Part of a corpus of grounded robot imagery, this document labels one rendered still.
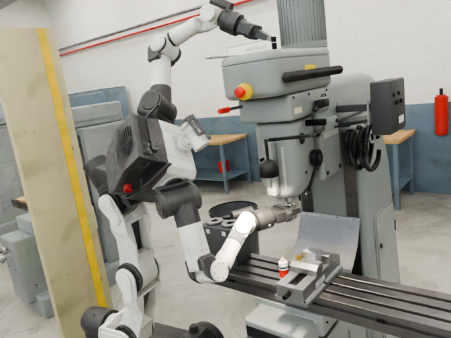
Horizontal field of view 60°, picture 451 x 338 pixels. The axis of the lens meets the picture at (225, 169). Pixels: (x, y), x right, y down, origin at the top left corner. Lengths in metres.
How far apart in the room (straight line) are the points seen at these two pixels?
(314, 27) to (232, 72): 0.46
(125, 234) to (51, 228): 1.24
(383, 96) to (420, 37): 4.09
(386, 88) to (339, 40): 4.42
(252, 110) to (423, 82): 4.35
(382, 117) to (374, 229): 0.65
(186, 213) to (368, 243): 1.02
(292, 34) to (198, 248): 0.96
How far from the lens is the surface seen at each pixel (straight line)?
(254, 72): 1.41
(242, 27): 1.63
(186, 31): 1.75
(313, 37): 1.76
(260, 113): 1.53
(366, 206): 2.02
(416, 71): 5.75
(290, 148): 1.54
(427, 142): 5.81
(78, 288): 3.13
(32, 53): 2.89
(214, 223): 1.99
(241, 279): 1.89
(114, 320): 2.16
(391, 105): 1.67
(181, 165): 1.48
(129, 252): 1.81
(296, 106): 1.50
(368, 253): 2.11
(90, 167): 1.80
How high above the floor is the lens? 1.80
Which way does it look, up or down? 12 degrees down
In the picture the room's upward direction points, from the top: 8 degrees counter-clockwise
